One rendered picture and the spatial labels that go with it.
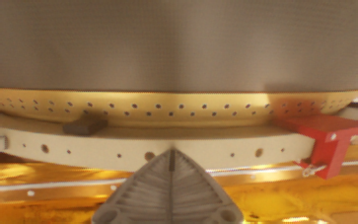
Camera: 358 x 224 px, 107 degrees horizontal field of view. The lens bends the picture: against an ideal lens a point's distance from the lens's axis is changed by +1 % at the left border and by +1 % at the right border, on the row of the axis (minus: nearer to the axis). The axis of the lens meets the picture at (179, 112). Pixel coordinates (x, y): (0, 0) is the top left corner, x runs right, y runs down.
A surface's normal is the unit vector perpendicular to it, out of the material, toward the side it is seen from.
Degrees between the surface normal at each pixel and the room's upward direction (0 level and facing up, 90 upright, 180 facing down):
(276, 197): 141
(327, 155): 90
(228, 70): 62
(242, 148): 90
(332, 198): 133
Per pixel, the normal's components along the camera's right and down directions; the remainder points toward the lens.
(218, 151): 0.11, 0.25
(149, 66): -0.01, 0.67
